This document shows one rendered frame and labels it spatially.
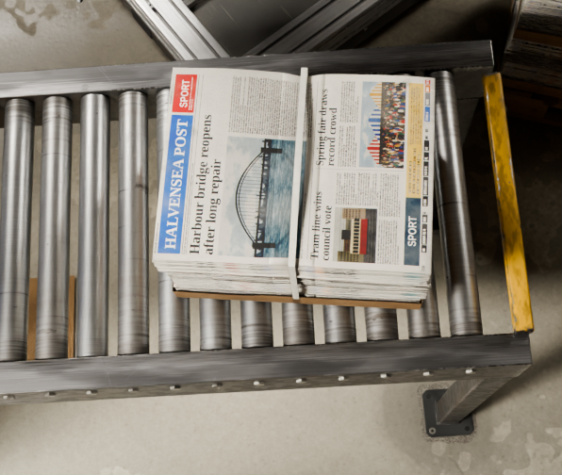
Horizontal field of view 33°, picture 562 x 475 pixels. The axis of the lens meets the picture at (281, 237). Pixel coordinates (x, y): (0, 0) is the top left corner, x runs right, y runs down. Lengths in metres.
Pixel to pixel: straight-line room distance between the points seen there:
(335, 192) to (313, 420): 1.05
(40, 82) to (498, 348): 0.87
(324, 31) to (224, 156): 1.04
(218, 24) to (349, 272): 1.20
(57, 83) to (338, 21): 0.87
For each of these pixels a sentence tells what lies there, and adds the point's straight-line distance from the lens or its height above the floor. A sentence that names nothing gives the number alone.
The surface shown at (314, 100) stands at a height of 1.03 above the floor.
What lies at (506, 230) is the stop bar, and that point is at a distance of 1.50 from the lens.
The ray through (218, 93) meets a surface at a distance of 1.33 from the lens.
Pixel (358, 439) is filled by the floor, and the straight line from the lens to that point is 2.23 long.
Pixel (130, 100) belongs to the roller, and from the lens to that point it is 1.61.
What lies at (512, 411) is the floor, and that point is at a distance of 2.28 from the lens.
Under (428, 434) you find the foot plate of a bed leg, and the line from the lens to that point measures 2.24.
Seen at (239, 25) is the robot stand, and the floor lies 0.21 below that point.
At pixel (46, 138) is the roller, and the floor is 0.80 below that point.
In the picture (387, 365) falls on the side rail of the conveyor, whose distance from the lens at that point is 1.44.
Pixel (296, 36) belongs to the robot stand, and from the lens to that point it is 2.29.
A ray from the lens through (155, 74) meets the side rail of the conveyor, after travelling 1.63.
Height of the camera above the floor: 2.22
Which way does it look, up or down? 72 degrees down
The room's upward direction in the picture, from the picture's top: 9 degrees counter-clockwise
